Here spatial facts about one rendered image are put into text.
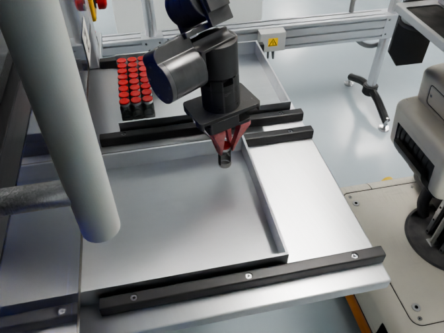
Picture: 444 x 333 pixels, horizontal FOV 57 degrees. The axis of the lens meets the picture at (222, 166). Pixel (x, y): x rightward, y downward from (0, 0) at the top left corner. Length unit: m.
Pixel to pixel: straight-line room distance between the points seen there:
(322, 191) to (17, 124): 0.51
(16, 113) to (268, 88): 0.66
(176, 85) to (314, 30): 1.58
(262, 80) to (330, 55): 2.00
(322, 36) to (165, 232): 1.59
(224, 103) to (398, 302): 0.93
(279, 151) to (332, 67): 2.07
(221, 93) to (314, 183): 0.25
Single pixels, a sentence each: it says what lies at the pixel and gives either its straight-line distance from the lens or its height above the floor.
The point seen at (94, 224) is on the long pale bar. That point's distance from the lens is 0.26.
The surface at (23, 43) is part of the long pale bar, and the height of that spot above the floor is 1.32.
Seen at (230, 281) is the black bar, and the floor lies 0.90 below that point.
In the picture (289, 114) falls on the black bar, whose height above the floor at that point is 0.90.
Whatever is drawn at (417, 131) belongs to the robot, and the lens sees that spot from 1.08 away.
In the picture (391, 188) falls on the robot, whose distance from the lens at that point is 1.64.
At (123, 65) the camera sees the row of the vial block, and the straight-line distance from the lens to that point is 0.95.
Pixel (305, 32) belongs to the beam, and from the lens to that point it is 2.04.
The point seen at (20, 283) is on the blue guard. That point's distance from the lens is 0.32.
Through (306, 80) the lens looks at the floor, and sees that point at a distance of 2.65.
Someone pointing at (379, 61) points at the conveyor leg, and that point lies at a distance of 2.35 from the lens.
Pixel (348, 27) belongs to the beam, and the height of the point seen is 0.51.
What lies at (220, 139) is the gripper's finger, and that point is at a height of 0.99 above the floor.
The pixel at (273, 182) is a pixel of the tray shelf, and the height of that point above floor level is 0.88.
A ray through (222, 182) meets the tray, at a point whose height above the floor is 0.88.
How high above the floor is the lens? 1.40
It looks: 44 degrees down
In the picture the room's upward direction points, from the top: straight up
